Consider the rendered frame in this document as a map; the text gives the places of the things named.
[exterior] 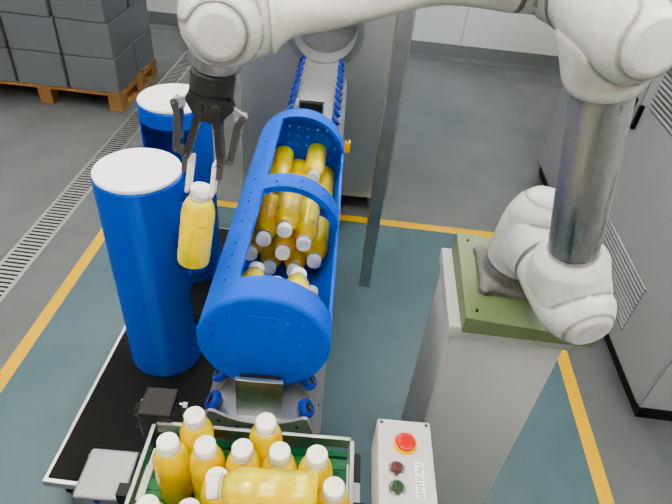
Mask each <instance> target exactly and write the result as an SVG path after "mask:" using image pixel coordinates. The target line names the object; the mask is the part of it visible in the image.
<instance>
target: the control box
mask: <svg viewBox="0 0 672 504"><path fill-rule="evenodd" d="M403 432H406V433H409V434H411V435H412V436H413V437H414V438H415V440H416V445H415V447H414V449H412V450H411V451H404V450H401V449H400V448H399V447H398V446H397V444H396V437H397V436H398V434H400V433H403ZM394 461H399V462H401V463H402V465H403V471H402V472H401V473H400V474H395V473H393V472H392V471H391V469H390V466H391V464H392V463H393V462H394ZM416 464H417V465H416ZM421 467H422V469H416V468H421ZM419 470H421V471H419ZM417 471H418V472H419V473H418V472H417ZM420 473H421V474H420ZM417 474H418V478H421V477H422V479H418V478H417ZM421 475H422V476H421ZM395 480H400V481H401V482H402V483H403V484H404V490H403V492H402V493H400V494H396V493H394V492H393V491H392V489H391V484H392V482H393V481H395ZM417 481H418V483H423V484H417ZM418 486H422V487H423V488H422V487H418ZM420 488H422V489H420ZM419 489H420V490H421V491H418V490H419ZM418 492H419V494H423V492H424V495H418ZM420 492H421V493H420ZM418 496H419V497H418ZM421 496H423V497H424V499H423V497H422V498H421ZM371 497H372V504H438V502H437V492H436V482H435V472H434V462H433V452H432V442H431V432H430V424H429V423H422V422H410V421H399V420H387V419H378V420H377V424H376V429H375V433H374V438H373V442H372V447H371ZM419 498H421V499H419Z"/></svg>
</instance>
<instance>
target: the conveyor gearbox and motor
mask: <svg viewBox="0 0 672 504"><path fill-rule="evenodd" d="M140 457H141V454H140V453H139V452H132V451H120V450H109V449H97V448H95V449H92V451H91V453H89V454H88V460H87V462H86V464H85V467H84V469H83V471H82V473H81V476H80V478H79V480H78V483H77V485H76V487H75V490H73V491H72V493H71V494H72V495H73V496H72V497H73V499H74V501H75V503H76V504H93V501H94V500H99V502H100V504H118V502H117V499H116V497H115V494H116V491H117V488H118V486H119V483H120V482H122V483H132V480H133V477H134V475H135V472H136V469H137V466H138V463H139V460H140Z"/></svg>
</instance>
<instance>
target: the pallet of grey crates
mask: <svg viewBox="0 0 672 504"><path fill-rule="evenodd" d="M149 27H150V26H149V18H148V10H147V3H146V0H0V86H1V85H2V84H9V85H18V86H27V87H36V88H37V89H38V93H39V96H40V100H41V103H48V104H55V103H56V102H57V101H58V100H59V99H60V98H62V97H63V96H64V95H65V94H66V93H68V92H69V91H71V92H80V93H88V94H97V95H106V96H108V101H109V106H110V111H118V112H123V111H124V110H125V109H126V108H127V107H128V106H129V105H130V104H131V103H132V102H133V101H134V99H135V98H136V97H137V96H138V95H139V93H140V92H142V91H143V90H144V88H145V87H146V86H147V85H148V84H149V83H150V82H151V81H152V80H153V79H154V78H155V76H156V75H157V74H158V72H157V65H156V58H154V52H153V45H152V37H151V29H150V28H149Z"/></svg>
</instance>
